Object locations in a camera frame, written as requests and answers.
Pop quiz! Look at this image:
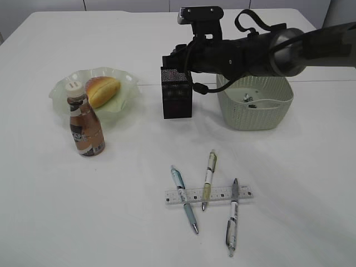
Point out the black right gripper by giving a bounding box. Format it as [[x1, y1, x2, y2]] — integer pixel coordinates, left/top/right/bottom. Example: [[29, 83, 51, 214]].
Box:
[[162, 43, 194, 73]]

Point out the paper ball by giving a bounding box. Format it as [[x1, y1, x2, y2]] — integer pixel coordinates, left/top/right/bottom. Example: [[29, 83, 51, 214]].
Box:
[[243, 93, 256, 108]]

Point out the sugared bread bun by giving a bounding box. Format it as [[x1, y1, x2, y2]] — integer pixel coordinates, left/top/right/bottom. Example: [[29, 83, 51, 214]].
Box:
[[85, 76, 121, 108]]

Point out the brown coffee bottle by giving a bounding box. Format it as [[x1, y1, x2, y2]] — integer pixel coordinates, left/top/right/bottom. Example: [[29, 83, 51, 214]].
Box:
[[66, 81, 105, 156]]

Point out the clear plastic ruler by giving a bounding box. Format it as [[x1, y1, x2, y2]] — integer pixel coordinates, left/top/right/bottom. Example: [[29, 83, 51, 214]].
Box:
[[164, 185, 254, 205]]

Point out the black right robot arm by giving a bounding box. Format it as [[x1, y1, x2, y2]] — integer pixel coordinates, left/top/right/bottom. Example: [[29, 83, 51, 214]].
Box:
[[161, 6, 355, 95]]

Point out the black mesh pen holder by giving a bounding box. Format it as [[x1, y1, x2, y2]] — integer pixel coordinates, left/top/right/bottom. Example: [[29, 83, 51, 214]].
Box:
[[161, 67, 192, 119]]

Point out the green plastic basket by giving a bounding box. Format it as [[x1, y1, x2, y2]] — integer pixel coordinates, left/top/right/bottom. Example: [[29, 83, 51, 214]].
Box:
[[217, 76, 294, 131]]

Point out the green wavy glass plate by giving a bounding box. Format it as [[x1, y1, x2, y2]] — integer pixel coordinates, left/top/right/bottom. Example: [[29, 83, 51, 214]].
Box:
[[49, 67, 139, 125]]

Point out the yellow grip pen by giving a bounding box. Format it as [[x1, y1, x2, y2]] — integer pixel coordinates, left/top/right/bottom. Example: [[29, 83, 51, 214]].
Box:
[[201, 150, 217, 211]]

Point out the blue grip pen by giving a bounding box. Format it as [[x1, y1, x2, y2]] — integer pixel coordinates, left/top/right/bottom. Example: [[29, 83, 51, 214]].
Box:
[[170, 165, 199, 235]]

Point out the grey white pen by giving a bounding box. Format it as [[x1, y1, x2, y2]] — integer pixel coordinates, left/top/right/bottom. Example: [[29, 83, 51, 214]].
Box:
[[225, 179, 239, 258]]

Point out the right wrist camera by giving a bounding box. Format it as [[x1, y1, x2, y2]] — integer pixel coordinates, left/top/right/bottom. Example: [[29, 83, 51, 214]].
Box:
[[177, 6, 224, 41]]

